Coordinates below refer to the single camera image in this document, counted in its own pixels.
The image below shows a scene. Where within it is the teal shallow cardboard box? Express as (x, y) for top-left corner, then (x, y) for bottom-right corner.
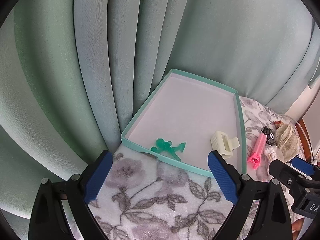
(121, 69), (247, 177)

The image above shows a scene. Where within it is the snack stick packet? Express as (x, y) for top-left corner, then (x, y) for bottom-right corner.
(274, 121), (284, 128)

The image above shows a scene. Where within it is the bag of cotton swabs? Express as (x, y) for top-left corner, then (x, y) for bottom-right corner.
(264, 145), (278, 163)

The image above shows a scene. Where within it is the mint green curtain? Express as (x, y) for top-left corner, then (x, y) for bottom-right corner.
(1, 0), (319, 218)

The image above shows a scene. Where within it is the pink hair roller clip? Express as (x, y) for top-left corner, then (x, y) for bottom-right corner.
(247, 133), (267, 170)

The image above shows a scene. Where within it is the cream hair claw clip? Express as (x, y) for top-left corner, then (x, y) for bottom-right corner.
(210, 131), (240, 159)

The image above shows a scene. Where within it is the black toy car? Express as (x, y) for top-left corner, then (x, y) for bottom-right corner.
(261, 126), (276, 146)

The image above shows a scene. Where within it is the white charging cable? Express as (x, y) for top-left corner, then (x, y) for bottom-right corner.
(285, 114), (316, 158)

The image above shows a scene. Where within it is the cream lace cloth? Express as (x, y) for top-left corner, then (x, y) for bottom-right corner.
(275, 124), (300, 162)

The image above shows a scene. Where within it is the green plastic toy figure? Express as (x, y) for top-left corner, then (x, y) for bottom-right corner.
(150, 138), (186, 161)

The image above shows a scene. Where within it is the floral fleece blanket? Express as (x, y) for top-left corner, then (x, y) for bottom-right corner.
(62, 95), (311, 240)

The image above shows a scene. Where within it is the wooden bed frame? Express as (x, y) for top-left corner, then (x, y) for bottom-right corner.
(296, 118), (312, 163)

